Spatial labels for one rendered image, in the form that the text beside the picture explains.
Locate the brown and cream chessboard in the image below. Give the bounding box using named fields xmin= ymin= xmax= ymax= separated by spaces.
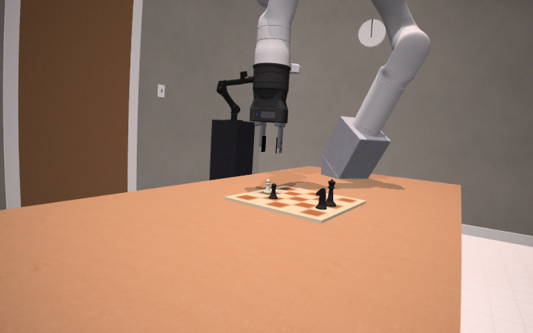
xmin=225 ymin=186 xmax=366 ymax=223

